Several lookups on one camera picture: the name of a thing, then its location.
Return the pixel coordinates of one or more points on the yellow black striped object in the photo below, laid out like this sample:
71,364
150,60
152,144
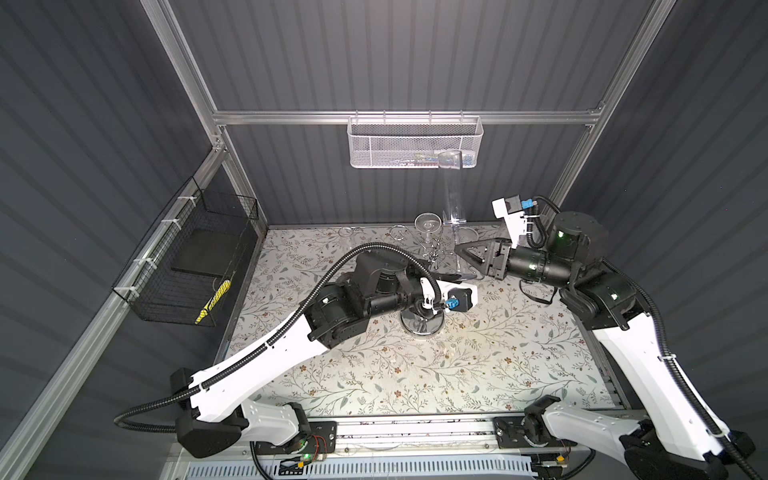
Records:
207,311

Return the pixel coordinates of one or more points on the black pad in basket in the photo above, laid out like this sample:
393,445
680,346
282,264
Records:
207,253

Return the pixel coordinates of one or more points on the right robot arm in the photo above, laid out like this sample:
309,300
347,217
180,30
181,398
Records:
681,437

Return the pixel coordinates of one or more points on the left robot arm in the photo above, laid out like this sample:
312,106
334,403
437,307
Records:
369,281

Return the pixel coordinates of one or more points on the white mesh wall basket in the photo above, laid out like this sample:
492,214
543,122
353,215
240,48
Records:
370,136

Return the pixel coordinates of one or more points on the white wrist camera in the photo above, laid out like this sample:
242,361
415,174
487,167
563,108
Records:
512,212
457,296

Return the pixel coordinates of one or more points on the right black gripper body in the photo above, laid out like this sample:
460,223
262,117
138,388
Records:
499,258

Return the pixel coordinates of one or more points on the black wire wall basket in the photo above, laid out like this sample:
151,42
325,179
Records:
156,293

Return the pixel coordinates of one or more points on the chrome wine glass rack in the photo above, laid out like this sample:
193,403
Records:
419,327

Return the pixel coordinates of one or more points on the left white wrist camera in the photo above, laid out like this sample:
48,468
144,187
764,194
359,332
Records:
457,296

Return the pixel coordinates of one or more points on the items in white basket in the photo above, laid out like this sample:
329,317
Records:
424,158

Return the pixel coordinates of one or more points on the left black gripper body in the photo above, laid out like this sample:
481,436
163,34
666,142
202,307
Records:
412,296

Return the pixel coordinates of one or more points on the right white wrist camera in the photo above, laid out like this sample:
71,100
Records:
512,212

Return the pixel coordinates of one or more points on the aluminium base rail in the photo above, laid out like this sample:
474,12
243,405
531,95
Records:
425,434

